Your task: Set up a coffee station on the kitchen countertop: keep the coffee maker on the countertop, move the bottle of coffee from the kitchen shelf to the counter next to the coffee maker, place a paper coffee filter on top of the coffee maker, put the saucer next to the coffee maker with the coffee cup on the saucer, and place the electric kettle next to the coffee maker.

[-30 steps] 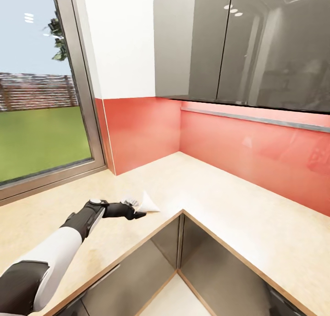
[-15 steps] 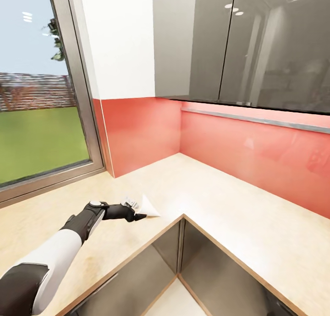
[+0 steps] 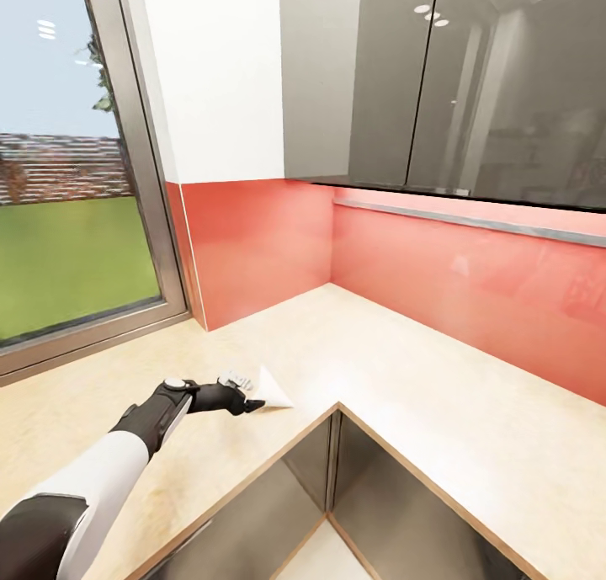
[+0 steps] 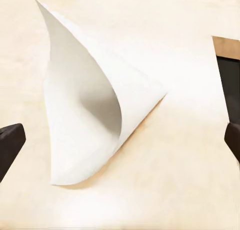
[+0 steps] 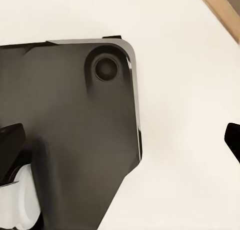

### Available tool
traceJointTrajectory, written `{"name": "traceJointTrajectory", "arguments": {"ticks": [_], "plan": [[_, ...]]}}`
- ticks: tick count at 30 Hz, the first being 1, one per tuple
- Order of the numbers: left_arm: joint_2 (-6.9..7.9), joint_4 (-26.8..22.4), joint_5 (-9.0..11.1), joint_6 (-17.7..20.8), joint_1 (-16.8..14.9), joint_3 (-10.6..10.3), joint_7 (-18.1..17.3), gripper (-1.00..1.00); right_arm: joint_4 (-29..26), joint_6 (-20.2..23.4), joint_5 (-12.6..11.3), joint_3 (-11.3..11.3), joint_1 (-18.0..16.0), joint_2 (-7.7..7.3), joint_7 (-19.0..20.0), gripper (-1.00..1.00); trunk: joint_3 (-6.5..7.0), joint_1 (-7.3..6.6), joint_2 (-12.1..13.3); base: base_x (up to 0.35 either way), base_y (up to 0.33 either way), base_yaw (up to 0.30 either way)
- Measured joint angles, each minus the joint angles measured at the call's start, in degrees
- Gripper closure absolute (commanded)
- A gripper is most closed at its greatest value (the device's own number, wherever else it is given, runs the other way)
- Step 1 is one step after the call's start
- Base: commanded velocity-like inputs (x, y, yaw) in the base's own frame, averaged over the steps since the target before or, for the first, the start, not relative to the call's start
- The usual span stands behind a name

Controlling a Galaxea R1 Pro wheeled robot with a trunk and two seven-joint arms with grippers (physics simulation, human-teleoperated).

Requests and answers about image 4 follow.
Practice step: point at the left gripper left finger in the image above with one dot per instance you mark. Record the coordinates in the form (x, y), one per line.
(12, 139)

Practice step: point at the paper coffee filter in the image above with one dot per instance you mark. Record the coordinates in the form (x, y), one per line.
(94, 100)

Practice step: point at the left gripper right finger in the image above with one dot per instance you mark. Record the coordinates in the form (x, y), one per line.
(232, 139)

